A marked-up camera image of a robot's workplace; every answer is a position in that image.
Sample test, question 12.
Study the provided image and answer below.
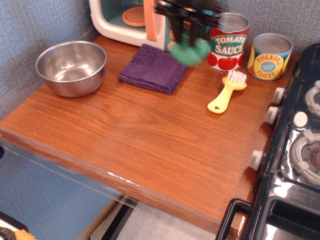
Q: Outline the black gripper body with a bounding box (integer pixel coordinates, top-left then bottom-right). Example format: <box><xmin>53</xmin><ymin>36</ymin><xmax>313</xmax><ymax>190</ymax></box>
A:
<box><xmin>154</xmin><ymin>0</ymin><xmax>225</xmax><ymax>28</ymax></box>

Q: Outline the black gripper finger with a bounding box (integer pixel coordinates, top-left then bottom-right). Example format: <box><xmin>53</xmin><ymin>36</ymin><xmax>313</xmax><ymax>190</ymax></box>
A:
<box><xmin>170</xmin><ymin>18</ymin><xmax>184</xmax><ymax>43</ymax></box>
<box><xmin>189</xmin><ymin>22</ymin><xmax>203</xmax><ymax>47</ymax></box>

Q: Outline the green toy broccoli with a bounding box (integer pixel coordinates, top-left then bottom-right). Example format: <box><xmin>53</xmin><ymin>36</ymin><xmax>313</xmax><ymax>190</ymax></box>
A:
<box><xmin>170</xmin><ymin>29</ymin><xmax>210</xmax><ymax>67</ymax></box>

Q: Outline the tomato sauce can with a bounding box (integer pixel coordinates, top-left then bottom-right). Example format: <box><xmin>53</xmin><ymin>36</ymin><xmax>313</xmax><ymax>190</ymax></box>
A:
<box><xmin>207</xmin><ymin>12</ymin><xmax>250</xmax><ymax>71</ymax></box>

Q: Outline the toy microwave oven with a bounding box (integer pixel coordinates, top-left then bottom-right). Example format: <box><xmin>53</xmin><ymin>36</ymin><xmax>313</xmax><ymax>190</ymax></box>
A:
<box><xmin>89</xmin><ymin>0</ymin><xmax>176</xmax><ymax>52</ymax></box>

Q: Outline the purple folded cloth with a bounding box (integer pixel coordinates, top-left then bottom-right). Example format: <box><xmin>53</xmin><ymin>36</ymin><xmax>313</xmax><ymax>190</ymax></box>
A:
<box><xmin>118</xmin><ymin>44</ymin><xmax>188</xmax><ymax>95</ymax></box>

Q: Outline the yellow toy brush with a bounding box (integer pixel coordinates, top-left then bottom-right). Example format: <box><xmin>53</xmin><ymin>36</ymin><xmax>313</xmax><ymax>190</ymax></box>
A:
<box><xmin>207</xmin><ymin>70</ymin><xmax>248</xmax><ymax>114</ymax></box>

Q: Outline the pineapple slices can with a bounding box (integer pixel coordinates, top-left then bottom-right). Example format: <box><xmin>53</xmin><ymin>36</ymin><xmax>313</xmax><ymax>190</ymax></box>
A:
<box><xmin>247</xmin><ymin>33</ymin><xmax>294</xmax><ymax>81</ymax></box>

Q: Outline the stainless steel bowl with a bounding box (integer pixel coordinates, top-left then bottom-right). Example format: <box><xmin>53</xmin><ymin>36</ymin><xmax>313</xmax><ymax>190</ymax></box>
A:
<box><xmin>35</xmin><ymin>41</ymin><xmax>107</xmax><ymax>98</ymax></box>

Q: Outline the black toy stove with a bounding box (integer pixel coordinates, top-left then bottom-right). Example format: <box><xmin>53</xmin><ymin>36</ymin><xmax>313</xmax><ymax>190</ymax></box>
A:
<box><xmin>216</xmin><ymin>43</ymin><xmax>320</xmax><ymax>240</ymax></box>

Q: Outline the orange black object bottom left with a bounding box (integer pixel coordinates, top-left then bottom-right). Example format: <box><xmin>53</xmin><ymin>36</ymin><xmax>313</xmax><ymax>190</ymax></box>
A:
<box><xmin>0</xmin><ymin>212</ymin><xmax>36</xmax><ymax>240</ymax></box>

